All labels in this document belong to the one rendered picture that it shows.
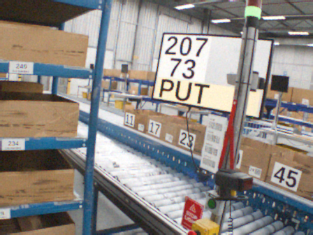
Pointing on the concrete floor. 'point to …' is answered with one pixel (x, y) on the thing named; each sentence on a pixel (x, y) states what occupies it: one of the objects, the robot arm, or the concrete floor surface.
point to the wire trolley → (264, 133)
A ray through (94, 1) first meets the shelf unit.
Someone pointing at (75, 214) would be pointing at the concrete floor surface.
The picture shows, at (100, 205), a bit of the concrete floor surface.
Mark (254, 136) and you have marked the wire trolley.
